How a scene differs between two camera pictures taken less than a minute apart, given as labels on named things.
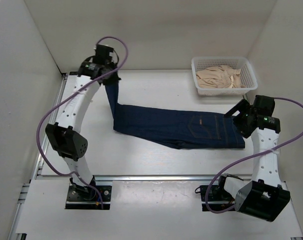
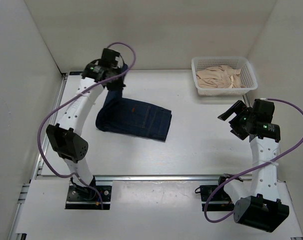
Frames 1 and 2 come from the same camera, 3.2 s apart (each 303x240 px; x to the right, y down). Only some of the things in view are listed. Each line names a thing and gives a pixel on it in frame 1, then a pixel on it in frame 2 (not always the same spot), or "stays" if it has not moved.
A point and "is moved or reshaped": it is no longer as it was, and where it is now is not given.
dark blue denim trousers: x=185 y=128 is moved or reshaped
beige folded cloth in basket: x=221 y=77 stays
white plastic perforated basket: x=223 y=75 stays
